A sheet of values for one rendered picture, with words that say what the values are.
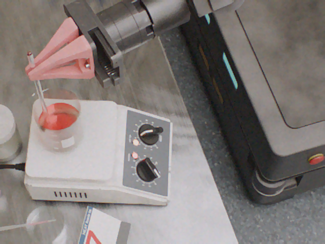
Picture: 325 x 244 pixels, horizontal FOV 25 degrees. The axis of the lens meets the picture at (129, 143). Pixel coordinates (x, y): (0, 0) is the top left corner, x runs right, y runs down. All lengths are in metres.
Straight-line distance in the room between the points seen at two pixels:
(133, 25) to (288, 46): 0.84
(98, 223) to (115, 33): 0.30
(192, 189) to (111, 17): 0.32
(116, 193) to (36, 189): 0.11
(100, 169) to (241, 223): 0.91
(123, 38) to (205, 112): 1.13
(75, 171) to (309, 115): 0.72
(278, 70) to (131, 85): 0.55
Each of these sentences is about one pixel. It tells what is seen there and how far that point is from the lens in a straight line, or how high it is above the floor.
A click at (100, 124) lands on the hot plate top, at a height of 0.84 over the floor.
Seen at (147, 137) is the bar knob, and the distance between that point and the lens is 1.05.
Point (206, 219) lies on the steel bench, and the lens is 1.07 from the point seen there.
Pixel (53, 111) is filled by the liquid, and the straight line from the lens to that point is 0.99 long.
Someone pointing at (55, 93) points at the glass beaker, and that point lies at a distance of 0.97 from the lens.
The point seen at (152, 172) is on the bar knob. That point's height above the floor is 0.81.
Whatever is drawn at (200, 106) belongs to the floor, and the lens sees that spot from 1.98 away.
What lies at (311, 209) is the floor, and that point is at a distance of 1.91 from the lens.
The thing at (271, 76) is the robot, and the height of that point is 0.36.
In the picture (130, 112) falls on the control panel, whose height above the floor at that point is 0.81.
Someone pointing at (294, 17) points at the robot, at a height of 0.37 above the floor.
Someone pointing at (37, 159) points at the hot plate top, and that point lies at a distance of 1.01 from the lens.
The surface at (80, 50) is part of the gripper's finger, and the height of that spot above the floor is 1.04.
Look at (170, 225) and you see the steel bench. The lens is 1.06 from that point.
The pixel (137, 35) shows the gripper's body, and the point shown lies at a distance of 0.87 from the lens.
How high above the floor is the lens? 1.76
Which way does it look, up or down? 65 degrees down
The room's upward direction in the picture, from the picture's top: 3 degrees counter-clockwise
